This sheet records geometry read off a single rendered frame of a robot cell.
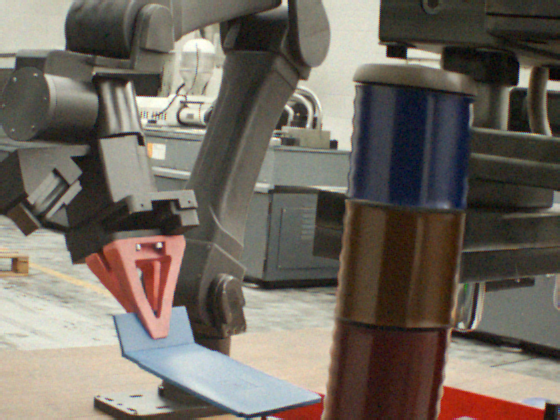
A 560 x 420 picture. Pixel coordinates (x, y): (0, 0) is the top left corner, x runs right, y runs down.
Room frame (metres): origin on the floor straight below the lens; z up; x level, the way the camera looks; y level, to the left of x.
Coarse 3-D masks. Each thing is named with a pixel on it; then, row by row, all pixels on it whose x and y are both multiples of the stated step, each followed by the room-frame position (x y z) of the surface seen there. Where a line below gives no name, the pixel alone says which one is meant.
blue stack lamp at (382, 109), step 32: (384, 96) 0.32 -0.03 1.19; (416, 96) 0.32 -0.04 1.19; (448, 96) 0.32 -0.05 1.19; (384, 128) 0.32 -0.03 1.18; (416, 128) 0.32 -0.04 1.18; (448, 128) 0.32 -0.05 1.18; (352, 160) 0.33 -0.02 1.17; (384, 160) 0.32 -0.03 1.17; (416, 160) 0.32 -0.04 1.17; (448, 160) 0.32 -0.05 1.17; (352, 192) 0.33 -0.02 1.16; (384, 192) 0.32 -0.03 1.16; (416, 192) 0.32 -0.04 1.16; (448, 192) 0.32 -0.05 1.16
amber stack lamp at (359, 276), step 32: (352, 224) 0.33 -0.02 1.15; (384, 224) 0.32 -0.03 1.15; (416, 224) 0.32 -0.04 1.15; (448, 224) 0.32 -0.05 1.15; (352, 256) 0.33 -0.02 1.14; (384, 256) 0.32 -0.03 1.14; (416, 256) 0.32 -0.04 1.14; (448, 256) 0.32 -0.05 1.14; (352, 288) 0.32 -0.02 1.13; (384, 288) 0.32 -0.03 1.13; (416, 288) 0.32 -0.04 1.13; (448, 288) 0.32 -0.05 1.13; (384, 320) 0.32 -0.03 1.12; (416, 320) 0.32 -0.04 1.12; (448, 320) 0.33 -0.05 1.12
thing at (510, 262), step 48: (480, 96) 0.60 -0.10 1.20; (480, 144) 0.57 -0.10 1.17; (528, 144) 0.55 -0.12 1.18; (336, 192) 0.59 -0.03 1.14; (480, 192) 0.57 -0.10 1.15; (528, 192) 0.61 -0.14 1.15; (336, 240) 0.59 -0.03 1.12; (480, 240) 0.54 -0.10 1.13; (528, 240) 0.58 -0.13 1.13; (480, 288) 0.55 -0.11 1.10
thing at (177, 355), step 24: (120, 336) 0.80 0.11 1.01; (144, 336) 0.81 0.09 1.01; (168, 336) 0.83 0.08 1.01; (192, 336) 0.84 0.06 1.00; (144, 360) 0.78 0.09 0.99; (168, 360) 0.79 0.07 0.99; (192, 360) 0.80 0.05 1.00; (216, 360) 0.81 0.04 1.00; (192, 384) 0.75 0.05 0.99; (216, 384) 0.75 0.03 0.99; (264, 384) 0.76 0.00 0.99; (240, 408) 0.71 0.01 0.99; (264, 408) 0.71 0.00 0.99; (288, 408) 0.73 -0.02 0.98
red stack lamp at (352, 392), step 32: (352, 320) 0.33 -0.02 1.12; (352, 352) 0.32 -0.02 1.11; (384, 352) 0.32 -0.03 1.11; (416, 352) 0.32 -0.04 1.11; (352, 384) 0.32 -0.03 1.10; (384, 384) 0.32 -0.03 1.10; (416, 384) 0.32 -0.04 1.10; (352, 416) 0.32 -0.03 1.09; (384, 416) 0.32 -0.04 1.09; (416, 416) 0.32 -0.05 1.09
